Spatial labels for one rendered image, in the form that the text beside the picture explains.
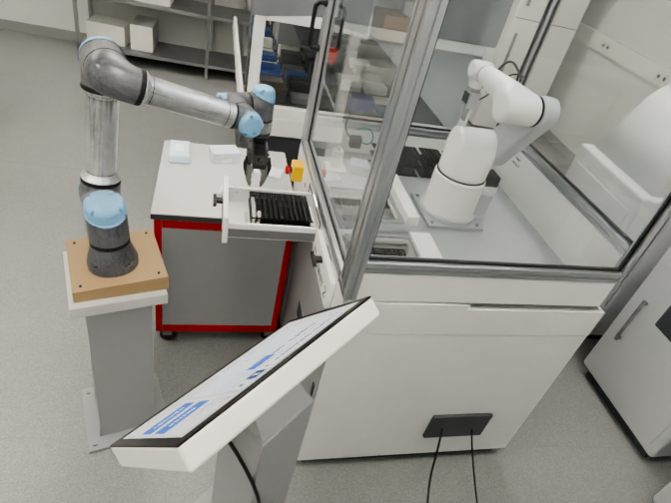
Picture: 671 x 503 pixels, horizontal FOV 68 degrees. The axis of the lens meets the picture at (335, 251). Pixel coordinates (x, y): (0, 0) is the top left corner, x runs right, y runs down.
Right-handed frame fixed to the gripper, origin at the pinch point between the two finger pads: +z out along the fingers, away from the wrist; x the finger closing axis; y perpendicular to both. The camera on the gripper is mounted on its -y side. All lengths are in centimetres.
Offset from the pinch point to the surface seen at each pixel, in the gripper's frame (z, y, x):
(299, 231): 9.5, -14.8, -15.6
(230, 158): 19, 53, 7
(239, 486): 15, -104, 9
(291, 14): -41, 78, -17
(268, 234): 11.3, -14.9, -4.6
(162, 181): 21, 32, 35
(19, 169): 97, 159, 134
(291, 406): -7, -98, -1
